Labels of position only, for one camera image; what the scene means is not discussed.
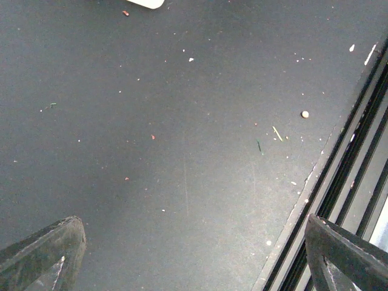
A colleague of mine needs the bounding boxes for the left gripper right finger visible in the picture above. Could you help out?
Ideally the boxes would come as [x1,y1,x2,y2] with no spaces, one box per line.
[305,214,387,290]

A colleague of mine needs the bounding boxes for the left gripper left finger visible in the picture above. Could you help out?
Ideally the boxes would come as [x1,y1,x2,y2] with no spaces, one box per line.
[1,216,87,290]

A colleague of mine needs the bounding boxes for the white perforated plastic basket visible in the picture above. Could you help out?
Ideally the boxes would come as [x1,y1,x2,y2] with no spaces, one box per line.
[127,0,164,10]

